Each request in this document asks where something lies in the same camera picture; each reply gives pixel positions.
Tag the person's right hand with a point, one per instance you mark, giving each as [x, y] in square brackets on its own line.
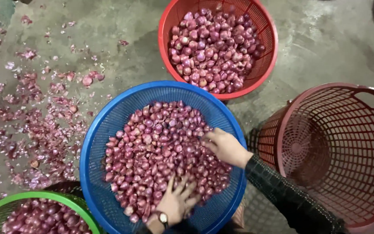
[227, 148]

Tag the person's left hand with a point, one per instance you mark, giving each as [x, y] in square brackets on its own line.
[174, 204]

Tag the person's right fingers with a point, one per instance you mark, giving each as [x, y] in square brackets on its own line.
[209, 139]

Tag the person's left fingers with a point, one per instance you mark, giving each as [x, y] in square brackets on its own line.
[183, 190]

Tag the wristwatch with white dial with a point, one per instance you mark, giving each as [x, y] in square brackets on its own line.
[163, 218]

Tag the heap of peeled shallots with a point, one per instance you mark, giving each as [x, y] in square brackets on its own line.
[151, 146]

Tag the pile of unpeeled shallots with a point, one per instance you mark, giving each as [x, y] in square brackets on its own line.
[216, 48]

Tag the blue round plastic basket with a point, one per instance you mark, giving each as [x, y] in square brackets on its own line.
[99, 136]

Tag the red round plastic basket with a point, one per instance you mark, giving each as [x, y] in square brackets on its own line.
[170, 19]

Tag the dark red laundry basket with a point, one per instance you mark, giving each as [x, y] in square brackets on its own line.
[342, 156]

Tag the mound of purple shallots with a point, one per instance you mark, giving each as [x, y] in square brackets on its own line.
[44, 217]

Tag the scattered shallot skins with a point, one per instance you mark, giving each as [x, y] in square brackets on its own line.
[41, 130]

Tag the green round plastic basket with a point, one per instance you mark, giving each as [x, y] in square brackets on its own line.
[28, 196]

